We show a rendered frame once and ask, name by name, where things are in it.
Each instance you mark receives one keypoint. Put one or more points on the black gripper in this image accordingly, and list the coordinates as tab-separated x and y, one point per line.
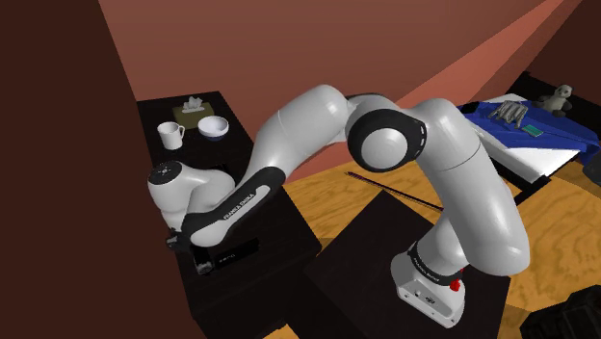
174	242

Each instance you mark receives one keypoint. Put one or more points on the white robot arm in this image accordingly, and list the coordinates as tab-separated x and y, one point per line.
460	187

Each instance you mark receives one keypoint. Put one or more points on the black rectangular box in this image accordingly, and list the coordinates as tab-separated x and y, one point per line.
230	256

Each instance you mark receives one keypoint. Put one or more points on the black chest of drawers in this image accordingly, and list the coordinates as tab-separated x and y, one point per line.
267	286

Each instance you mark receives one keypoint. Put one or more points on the white mug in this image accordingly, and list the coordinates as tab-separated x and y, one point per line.
169	136

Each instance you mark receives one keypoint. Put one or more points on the white bowl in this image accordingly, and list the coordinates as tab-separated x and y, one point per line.
212	126

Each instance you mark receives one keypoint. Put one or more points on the olive tissue box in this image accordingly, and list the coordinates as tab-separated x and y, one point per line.
192	115

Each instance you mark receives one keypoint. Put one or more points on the black robot stand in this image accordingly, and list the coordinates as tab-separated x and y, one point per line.
361	263

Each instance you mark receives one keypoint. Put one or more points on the thin dark rod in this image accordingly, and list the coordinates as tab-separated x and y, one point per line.
399	192

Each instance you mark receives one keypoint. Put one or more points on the bed with blue blanket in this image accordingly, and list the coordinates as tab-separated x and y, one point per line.
530	155

